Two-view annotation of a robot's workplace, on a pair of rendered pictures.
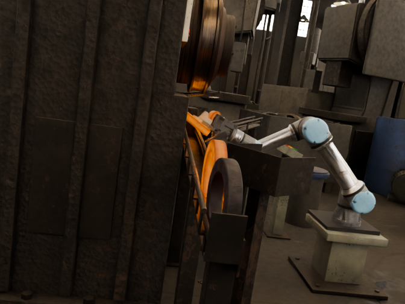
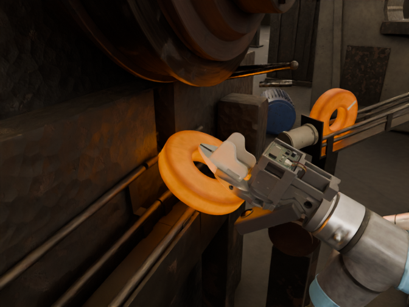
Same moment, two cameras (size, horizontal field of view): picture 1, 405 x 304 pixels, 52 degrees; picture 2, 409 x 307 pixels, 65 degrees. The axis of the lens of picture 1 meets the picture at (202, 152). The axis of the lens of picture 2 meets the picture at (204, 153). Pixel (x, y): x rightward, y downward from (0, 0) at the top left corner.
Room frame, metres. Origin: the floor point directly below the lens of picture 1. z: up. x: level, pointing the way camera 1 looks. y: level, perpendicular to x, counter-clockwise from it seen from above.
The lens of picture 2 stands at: (1.57, -0.20, 0.98)
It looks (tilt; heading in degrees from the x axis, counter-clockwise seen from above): 25 degrees down; 33
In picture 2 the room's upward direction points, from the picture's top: straight up
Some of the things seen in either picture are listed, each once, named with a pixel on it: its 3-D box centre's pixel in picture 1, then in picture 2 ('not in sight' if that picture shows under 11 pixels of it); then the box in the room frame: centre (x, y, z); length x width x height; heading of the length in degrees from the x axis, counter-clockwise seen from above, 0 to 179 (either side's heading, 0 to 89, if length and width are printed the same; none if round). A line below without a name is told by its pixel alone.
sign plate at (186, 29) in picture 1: (186, 20); not in sight; (1.62, 0.13, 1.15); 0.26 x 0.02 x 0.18; 7
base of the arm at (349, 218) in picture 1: (347, 213); not in sight; (2.14, -0.81, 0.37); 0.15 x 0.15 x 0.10
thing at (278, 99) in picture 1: (289, 124); not in sight; (6.27, -1.24, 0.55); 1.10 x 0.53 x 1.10; 27
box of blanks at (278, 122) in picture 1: (285, 148); not in sight; (4.56, -0.90, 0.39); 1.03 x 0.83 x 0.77; 112
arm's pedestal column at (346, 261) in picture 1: (338, 255); not in sight; (2.14, -0.81, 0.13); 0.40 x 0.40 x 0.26; 7
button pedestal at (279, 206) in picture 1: (282, 190); not in sight; (2.74, -0.58, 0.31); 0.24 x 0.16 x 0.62; 7
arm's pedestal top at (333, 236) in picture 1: (343, 229); not in sight; (2.14, -0.81, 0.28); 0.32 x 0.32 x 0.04; 7
